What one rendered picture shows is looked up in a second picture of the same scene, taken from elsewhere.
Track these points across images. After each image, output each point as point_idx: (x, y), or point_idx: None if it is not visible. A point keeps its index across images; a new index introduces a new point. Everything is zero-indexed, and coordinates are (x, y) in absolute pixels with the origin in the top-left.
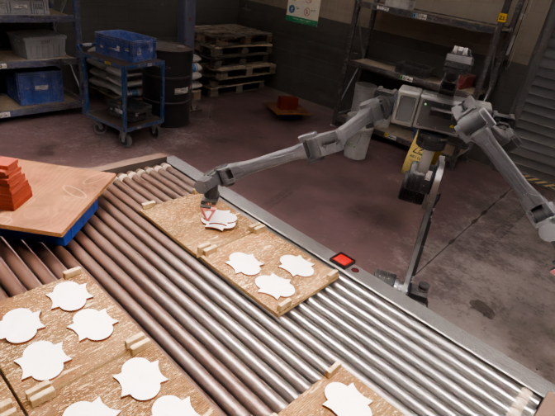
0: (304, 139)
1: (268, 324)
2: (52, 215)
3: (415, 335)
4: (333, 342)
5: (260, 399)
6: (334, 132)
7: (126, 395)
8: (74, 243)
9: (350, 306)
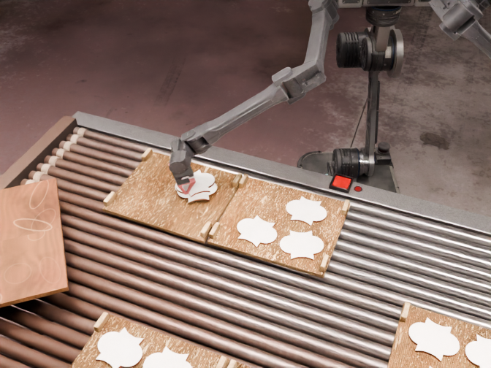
0: (280, 82)
1: (318, 289)
2: (36, 267)
3: (448, 240)
4: (385, 282)
5: (356, 366)
6: (314, 66)
7: None
8: (68, 283)
9: (377, 234)
